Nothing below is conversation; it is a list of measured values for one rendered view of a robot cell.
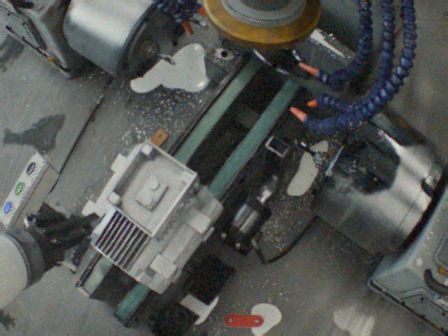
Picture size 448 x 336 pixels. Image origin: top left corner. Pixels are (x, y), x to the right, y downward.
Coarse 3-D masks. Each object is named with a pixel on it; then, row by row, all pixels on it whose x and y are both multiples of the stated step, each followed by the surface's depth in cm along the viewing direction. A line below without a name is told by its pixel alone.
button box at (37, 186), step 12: (36, 156) 107; (36, 168) 105; (48, 168) 105; (24, 180) 105; (36, 180) 103; (48, 180) 105; (12, 192) 106; (24, 192) 103; (36, 192) 104; (48, 192) 106; (12, 204) 103; (24, 204) 103; (36, 204) 105; (0, 216) 104; (12, 216) 101; (24, 216) 103; (12, 228) 102
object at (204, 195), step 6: (138, 144) 105; (198, 192) 101; (204, 192) 101; (210, 192) 102; (198, 198) 101; (204, 198) 101; (210, 198) 102; (96, 234) 101; (138, 270) 99; (138, 276) 98; (144, 276) 98; (150, 276) 98; (144, 282) 98; (150, 282) 99
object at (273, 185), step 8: (272, 136) 86; (272, 144) 86; (280, 144) 86; (288, 144) 88; (272, 152) 87; (280, 152) 86; (288, 152) 88; (264, 160) 93; (272, 160) 90; (280, 160) 87; (264, 168) 97; (272, 168) 94; (280, 168) 91; (264, 176) 101; (272, 176) 98; (280, 176) 97; (264, 184) 106; (272, 184) 102; (280, 184) 105; (264, 192) 107; (272, 192) 107
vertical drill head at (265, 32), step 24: (216, 0) 83; (240, 0) 80; (264, 0) 77; (288, 0) 79; (312, 0) 83; (216, 24) 83; (240, 24) 82; (264, 24) 81; (288, 24) 82; (312, 24) 82; (264, 48) 83
